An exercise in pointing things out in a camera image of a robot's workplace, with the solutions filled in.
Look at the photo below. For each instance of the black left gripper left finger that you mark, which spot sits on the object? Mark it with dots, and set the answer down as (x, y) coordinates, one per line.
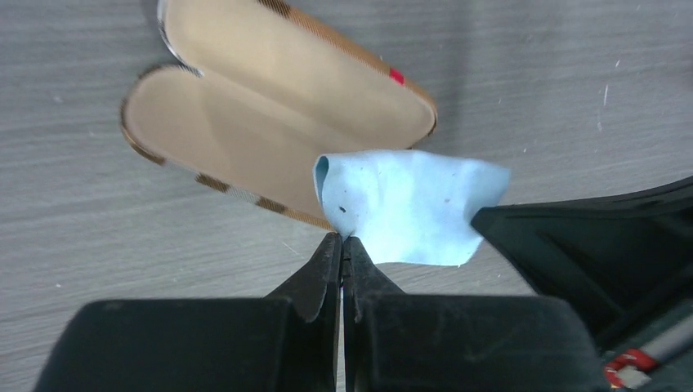
(284, 341)

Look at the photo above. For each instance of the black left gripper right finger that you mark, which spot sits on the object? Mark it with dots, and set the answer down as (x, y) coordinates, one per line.
(395, 341)

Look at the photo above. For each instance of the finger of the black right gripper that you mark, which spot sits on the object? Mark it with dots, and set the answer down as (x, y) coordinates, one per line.
(619, 261)

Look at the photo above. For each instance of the light blue cleaning cloth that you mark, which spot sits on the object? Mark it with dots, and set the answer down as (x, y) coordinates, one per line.
(408, 206)

